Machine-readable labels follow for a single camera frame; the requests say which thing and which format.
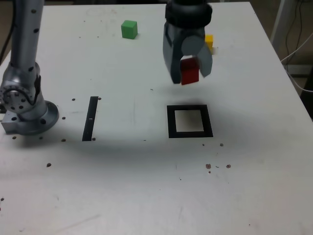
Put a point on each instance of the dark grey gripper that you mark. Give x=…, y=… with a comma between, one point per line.
x=181, y=31

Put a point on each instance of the red cube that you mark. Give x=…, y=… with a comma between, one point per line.
x=189, y=73

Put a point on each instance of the yellow cube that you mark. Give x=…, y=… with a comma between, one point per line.
x=209, y=42

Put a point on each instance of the green cube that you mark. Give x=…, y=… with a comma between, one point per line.
x=128, y=30

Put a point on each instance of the black tape square outline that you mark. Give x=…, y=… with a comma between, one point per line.
x=171, y=122

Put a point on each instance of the white table leg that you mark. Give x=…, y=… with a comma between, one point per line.
x=278, y=19

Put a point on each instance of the black tape strip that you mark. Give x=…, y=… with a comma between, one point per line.
x=90, y=117

